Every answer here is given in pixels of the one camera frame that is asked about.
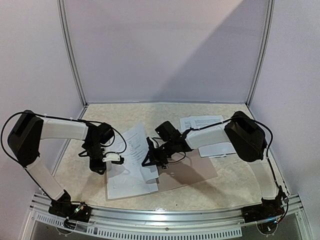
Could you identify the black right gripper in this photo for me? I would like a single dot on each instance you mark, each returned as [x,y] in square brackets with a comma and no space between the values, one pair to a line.
[155,152]

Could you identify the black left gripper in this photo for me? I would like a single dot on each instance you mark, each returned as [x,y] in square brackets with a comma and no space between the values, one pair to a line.
[96,167]

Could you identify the printed white sheet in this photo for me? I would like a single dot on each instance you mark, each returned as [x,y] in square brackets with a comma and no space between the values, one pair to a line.
[137,149]
[118,184]

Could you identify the pink paper folder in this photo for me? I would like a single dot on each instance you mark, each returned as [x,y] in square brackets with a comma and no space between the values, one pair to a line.
[193,169]

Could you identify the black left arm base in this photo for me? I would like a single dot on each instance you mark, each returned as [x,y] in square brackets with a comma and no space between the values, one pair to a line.
[65,208]

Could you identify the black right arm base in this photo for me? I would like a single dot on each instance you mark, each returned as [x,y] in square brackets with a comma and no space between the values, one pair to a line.
[267,210]

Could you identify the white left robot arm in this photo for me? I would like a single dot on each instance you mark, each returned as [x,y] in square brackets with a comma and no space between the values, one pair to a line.
[31,129]

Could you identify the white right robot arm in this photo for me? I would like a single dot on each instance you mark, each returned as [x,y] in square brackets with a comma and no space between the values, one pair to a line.
[247,137]

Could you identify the metal folder clip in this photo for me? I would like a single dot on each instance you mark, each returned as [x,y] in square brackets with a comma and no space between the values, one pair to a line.
[164,166]

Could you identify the white paper stack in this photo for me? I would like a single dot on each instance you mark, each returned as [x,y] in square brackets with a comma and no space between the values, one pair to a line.
[208,135]

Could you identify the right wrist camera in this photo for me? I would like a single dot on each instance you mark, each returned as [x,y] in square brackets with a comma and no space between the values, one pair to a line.
[152,143]

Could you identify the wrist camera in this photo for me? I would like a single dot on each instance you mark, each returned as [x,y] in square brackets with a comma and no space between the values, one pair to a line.
[152,143]
[114,158]

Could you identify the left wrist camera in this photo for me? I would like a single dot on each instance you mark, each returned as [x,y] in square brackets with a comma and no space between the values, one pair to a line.
[114,158]

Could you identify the aluminium front rail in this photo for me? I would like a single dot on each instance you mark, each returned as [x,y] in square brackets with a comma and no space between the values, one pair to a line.
[124,224]

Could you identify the aluminium frame left post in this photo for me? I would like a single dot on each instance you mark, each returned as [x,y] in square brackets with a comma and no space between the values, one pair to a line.
[70,52]

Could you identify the aluminium frame post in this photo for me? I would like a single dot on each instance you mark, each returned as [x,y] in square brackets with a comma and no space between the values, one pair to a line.
[262,51]
[70,52]

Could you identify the aluminium frame right post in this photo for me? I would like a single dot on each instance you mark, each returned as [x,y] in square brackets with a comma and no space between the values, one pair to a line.
[262,51]

